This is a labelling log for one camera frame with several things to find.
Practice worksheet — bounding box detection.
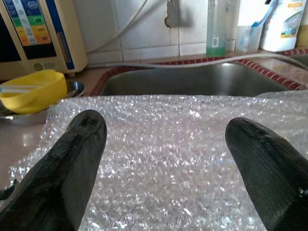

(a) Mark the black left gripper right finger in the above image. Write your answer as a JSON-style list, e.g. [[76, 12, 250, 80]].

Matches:
[[225, 117, 308, 231]]

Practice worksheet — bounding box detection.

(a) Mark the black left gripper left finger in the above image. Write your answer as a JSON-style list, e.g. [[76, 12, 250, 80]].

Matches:
[[0, 110, 108, 231]]

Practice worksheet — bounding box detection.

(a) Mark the stainless steel bowl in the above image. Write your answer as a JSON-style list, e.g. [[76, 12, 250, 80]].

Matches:
[[0, 80, 85, 126]]

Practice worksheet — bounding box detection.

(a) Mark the yellow plastic bowl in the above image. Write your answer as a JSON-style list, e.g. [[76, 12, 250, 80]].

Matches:
[[0, 69, 67, 115]]

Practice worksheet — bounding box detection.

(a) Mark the white plastic chopstick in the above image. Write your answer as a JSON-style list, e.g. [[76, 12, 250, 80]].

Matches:
[[0, 88, 33, 94], [0, 84, 39, 89]]

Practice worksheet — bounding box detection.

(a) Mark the clear bubble wrap sheet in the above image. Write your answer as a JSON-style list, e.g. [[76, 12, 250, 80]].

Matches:
[[9, 90, 308, 231]]

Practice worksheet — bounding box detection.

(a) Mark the small steel sink basin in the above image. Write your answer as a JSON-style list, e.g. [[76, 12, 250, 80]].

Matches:
[[275, 54, 308, 69]]

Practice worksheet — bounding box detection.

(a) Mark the large steel sink basin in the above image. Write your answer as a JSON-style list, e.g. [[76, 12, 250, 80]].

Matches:
[[100, 62, 289, 97]]

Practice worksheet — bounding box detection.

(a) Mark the beige water ionizer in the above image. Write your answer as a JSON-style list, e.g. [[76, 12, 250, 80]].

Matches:
[[0, 0, 89, 81]]

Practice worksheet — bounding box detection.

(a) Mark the white labelled detergent jug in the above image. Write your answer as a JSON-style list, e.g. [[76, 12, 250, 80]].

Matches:
[[261, 0, 304, 52]]

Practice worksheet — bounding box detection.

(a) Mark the clear plastic cup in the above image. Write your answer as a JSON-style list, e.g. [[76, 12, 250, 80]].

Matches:
[[237, 24, 264, 51]]

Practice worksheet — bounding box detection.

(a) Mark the clear green dish soap bottle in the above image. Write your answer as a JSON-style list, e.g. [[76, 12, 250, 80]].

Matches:
[[206, 0, 227, 57]]

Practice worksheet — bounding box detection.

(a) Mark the blue toothbrush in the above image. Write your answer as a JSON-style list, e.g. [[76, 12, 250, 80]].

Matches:
[[251, 0, 277, 28]]

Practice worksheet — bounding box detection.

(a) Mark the grey drain hose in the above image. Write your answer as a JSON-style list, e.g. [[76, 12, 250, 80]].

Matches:
[[88, 53, 308, 70]]

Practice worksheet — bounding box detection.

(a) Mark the white ionizer hose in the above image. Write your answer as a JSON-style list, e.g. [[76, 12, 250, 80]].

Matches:
[[86, 0, 149, 54]]

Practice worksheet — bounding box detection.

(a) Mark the grey wall faucet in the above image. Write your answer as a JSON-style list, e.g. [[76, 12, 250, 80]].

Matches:
[[166, 0, 180, 27]]

